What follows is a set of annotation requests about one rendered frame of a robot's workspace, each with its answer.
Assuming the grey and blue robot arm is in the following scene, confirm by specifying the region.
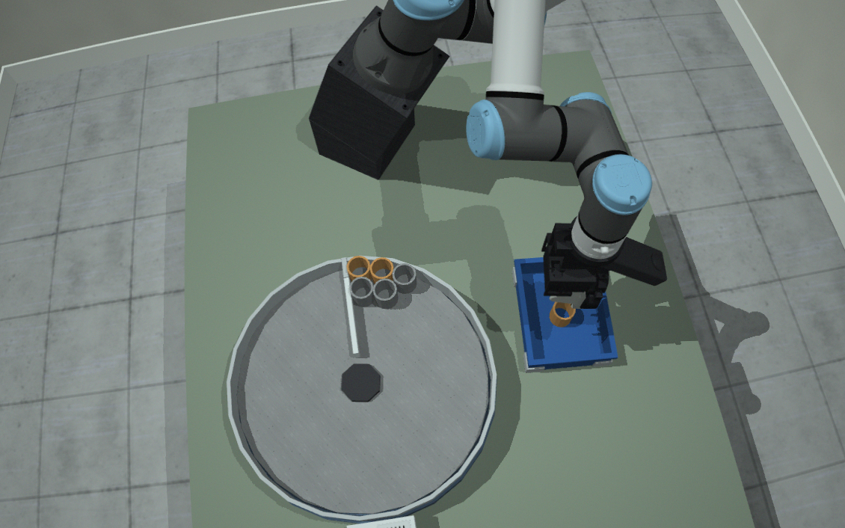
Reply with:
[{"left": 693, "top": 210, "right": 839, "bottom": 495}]
[{"left": 353, "top": 0, "right": 667, "bottom": 286}]

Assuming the blue rectangular crate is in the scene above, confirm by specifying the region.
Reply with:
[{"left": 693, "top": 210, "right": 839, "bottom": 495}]
[{"left": 512, "top": 257, "right": 618, "bottom": 372}]

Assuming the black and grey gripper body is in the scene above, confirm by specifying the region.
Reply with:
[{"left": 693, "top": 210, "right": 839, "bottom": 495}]
[{"left": 541, "top": 217, "right": 625, "bottom": 296}]

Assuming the grey round turntable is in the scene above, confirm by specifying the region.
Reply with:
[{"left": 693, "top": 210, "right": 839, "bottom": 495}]
[{"left": 227, "top": 257, "right": 497, "bottom": 528}]

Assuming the bronze bushing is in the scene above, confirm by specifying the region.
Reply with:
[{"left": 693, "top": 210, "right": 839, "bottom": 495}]
[
  {"left": 347, "top": 256, "right": 372, "bottom": 281},
  {"left": 370, "top": 257, "right": 394, "bottom": 283},
  {"left": 549, "top": 302, "right": 576, "bottom": 328}
]

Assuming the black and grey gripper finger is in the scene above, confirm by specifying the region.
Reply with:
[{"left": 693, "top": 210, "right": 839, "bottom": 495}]
[{"left": 550, "top": 287, "right": 603, "bottom": 309}]

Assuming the grey metal sleeve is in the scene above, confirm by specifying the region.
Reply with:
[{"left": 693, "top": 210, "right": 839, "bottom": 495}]
[
  {"left": 373, "top": 278, "right": 399, "bottom": 309},
  {"left": 349, "top": 277, "right": 375, "bottom": 307},
  {"left": 393, "top": 263, "right": 417, "bottom": 294}
]

